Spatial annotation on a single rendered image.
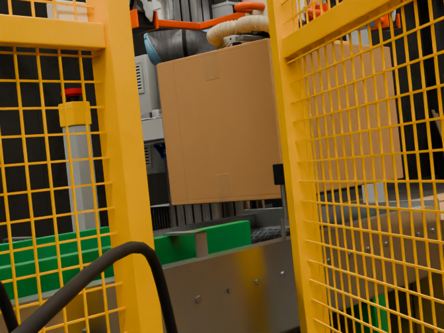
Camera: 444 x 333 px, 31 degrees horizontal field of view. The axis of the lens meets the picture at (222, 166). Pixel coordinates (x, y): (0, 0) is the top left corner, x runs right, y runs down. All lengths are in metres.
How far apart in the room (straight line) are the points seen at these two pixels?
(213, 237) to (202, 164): 0.48
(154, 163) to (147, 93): 0.28
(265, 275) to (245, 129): 0.51
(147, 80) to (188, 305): 1.78
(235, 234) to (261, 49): 0.51
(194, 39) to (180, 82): 0.61
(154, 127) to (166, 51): 0.27
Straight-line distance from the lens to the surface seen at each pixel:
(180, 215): 3.14
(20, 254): 1.94
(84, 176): 2.40
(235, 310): 1.60
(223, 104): 2.10
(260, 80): 2.02
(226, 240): 1.74
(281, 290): 1.72
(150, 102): 3.16
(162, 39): 2.81
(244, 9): 2.25
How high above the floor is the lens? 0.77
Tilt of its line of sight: level
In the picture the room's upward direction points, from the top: 6 degrees counter-clockwise
